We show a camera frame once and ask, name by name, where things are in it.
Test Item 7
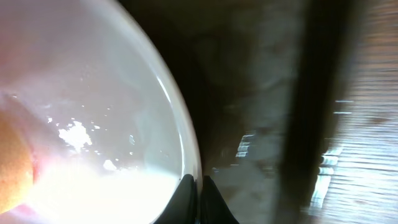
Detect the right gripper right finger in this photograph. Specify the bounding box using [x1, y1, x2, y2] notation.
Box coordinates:
[200, 175, 239, 224]

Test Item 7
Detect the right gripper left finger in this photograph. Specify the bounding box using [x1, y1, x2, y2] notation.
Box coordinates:
[154, 174, 197, 224]

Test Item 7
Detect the white plate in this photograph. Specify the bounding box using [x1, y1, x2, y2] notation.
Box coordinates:
[1, 0, 201, 223]

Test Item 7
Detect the green yellow sponge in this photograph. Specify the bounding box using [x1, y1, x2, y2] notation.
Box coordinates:
[1, 111, 34, 213]

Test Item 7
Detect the large brown tray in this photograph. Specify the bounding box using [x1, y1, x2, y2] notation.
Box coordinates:
[122, 1, 363, 223]

